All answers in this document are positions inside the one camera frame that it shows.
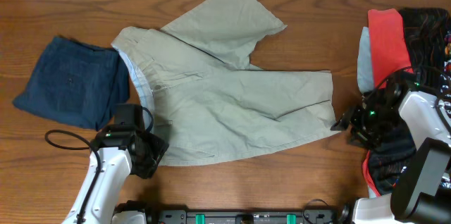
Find light blue garment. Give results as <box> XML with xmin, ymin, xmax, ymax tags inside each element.
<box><xmin>357</xmin><ymin>27</ymin><xmax>374</xmax><ymax>94</ymax></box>

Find folded navy blue shorts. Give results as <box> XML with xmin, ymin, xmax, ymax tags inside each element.
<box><xmin>13</xmin><ymin>37</ymin><xmax>130</xmax><ymax>131</ymax></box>

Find khaki cargo shorts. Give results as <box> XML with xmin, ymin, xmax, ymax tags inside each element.
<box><xmin>112</xmin><ymin>0</ymin><xmax>335</xmax><ymax>166</ymax></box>

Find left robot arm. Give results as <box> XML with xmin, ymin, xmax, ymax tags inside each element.
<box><xmin>63</xmin><ymin>125</ymin><xmax>168</xmax><ymax>224</ymax></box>

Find black printed shirt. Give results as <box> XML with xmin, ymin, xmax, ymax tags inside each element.
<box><xmin>362</xmin><ymin>8</ymin><xmax>450</xmax><ymax>196</ymax></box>

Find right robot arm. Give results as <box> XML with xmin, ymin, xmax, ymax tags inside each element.
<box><xmin>332</xmin><ymin>81</ymin><xmax>450</xmax><ymax>223</ymax></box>

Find red garment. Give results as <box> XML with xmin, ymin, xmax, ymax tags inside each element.
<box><xmin>362</xmin><ymin>9</ymin><xmax>416</xmax><ymax>198</ymax></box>

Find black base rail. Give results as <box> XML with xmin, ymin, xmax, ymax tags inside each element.
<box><xmin>109</xmin><ymin>199</ymin><xmax>352</xmax><ymax>224</ymax></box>

